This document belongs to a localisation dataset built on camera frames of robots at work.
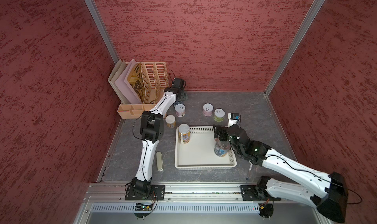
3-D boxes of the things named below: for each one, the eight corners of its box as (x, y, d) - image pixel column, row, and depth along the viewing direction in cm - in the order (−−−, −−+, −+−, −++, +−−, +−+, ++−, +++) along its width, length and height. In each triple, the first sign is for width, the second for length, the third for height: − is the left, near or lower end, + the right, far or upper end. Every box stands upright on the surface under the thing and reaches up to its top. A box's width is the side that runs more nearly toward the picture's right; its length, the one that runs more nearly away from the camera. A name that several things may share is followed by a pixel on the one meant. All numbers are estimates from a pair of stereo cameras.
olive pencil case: (158, 172, 82) (157, 170, 80) (157, 154, 89) (156, 152, 86) (163, 170, 83) (162, 169, 80) (162, 153, 89) (161, 151, 86)
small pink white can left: (175, 117, 107) (174, 112, 102) (175, 108, 112) (175, 103, 108) (185, 117, 107) (184, 112, 102) (185, 108, 112) (185, 103, 108)
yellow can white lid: (166, 128, 100) (164, 122, 95) (167, 120, 105) (165, 114, 99) (175, 128, 100) (174, 122, 95) (176, 120, 105) (175, 114, 99)
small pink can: (203, 116, 107) (203, 112, 103) (202, 107, 113) (203, 102, 108) (213, 116, 107) (213, 112, 103) (212, 107, 113) (212, 102, 108)
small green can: (214, 122, 104) (215, 117, 99) (213, 112, 109) (214, 107, 105) (224, 122, 104) (225, 117, 99) (222, 112, 109) (224, 107, 105)
